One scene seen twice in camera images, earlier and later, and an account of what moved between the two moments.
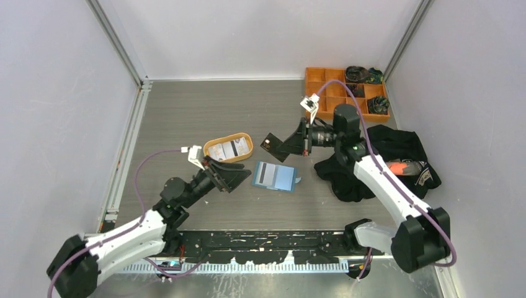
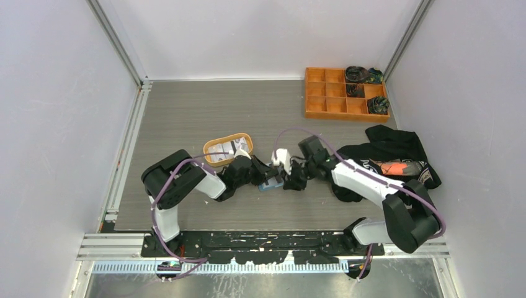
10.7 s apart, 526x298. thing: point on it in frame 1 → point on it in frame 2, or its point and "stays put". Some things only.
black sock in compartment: x=357 y=90 stays put
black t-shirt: x=402 y=154 stays put
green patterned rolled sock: x=376 y=76 stays put
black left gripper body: x=203 y=183 → x=256 y=174
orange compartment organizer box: x=335 y=94 stays put
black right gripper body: x=319 y=136 → x=301 y=172
